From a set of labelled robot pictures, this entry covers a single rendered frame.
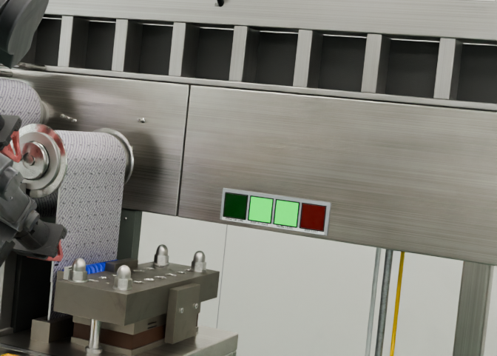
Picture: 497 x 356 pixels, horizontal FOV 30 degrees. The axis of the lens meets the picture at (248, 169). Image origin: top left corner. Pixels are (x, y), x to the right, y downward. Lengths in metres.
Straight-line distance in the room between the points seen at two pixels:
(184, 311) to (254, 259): 2.66
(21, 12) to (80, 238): 1.06
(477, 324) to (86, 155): 0.90
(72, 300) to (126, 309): 0.12
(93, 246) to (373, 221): 0.59
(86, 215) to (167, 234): 2.84
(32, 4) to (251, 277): 3.71
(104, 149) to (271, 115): 0.36
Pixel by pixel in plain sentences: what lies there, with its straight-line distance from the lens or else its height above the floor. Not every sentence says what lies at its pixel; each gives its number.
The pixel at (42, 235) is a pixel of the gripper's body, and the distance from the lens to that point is 1.79.
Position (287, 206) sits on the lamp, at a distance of 1.98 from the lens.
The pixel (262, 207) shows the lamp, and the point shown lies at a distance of 2.00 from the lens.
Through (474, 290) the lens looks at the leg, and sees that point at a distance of 2.06.
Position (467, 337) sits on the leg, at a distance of 2.07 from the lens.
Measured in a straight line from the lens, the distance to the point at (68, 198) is 1.89.
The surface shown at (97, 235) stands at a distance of 2.00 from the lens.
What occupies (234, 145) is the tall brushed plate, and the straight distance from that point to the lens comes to 2.03.
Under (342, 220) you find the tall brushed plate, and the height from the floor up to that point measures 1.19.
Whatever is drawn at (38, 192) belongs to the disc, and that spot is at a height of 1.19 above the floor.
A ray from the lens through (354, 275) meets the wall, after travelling 4.40.
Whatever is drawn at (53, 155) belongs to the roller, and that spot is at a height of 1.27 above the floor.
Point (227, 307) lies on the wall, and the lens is 4.66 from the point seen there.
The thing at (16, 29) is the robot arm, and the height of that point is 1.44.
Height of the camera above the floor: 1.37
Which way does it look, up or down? 3 degrees down
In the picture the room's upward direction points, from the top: 6 degrees clockwise
